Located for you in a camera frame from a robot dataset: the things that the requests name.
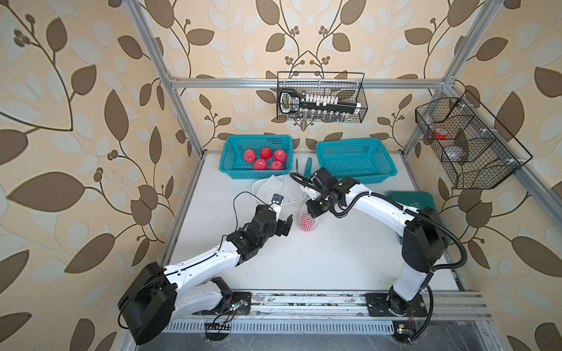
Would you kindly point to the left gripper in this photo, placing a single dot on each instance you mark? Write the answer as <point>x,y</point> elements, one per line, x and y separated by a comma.
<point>279,229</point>

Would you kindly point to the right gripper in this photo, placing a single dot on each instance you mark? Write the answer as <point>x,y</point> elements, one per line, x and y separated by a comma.
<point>313,211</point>

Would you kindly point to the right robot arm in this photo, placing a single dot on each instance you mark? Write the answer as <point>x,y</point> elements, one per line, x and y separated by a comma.
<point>427,245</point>

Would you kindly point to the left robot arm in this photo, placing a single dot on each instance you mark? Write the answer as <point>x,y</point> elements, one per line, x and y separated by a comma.
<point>160,294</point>

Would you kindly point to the white plastic tray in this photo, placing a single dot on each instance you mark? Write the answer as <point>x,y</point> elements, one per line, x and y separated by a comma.
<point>263,186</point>

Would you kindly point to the teal knife sheath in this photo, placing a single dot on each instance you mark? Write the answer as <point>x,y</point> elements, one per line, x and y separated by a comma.
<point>308,167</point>

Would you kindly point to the right teal plastic basket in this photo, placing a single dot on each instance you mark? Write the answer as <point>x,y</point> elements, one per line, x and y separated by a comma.
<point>366,160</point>

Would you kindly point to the teal plastic basket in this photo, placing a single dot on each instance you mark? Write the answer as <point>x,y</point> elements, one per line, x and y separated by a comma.
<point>232,159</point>
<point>366,160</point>

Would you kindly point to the left teal plastic basket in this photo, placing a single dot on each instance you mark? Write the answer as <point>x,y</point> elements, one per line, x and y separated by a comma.
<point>232,159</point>

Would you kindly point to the green tool case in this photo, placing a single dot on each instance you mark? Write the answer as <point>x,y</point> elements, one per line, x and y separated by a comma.
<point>420,200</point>

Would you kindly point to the black white tool set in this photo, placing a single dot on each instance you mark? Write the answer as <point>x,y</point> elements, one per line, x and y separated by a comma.
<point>291,101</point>

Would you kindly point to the red tape roll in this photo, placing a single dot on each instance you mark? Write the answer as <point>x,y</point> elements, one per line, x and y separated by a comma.
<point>440,133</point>

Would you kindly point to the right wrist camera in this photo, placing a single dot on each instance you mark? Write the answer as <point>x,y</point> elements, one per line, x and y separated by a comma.
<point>323,181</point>

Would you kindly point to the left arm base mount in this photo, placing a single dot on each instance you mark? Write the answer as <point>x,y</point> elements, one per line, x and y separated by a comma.
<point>215,297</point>

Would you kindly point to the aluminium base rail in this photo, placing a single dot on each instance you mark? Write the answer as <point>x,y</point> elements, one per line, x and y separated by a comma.
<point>330,312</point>

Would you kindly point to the back black wire basket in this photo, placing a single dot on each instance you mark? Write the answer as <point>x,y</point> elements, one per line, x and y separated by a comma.
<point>344,85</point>

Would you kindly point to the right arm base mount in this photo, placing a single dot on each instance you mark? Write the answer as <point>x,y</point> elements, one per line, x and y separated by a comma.
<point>390,304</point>

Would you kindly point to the side black wire basket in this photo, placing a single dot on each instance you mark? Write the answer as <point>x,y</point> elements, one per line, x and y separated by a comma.
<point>482,150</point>

